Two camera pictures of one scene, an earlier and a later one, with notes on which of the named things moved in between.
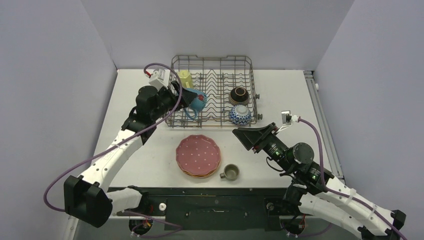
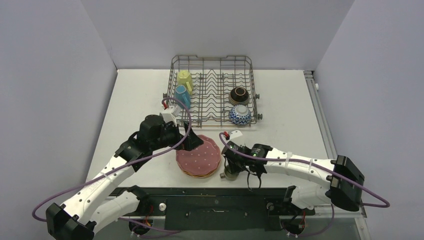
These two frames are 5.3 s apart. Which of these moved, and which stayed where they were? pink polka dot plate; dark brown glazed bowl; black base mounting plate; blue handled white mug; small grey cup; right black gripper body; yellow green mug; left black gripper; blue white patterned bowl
Moved: left black gripper; right black gripper body; blue handled white mug
Stayed: yellow green mug; dark brown glazed bowl; small grey cup; blue white patterned bowl; black base mounting plate; pink polka dot plate
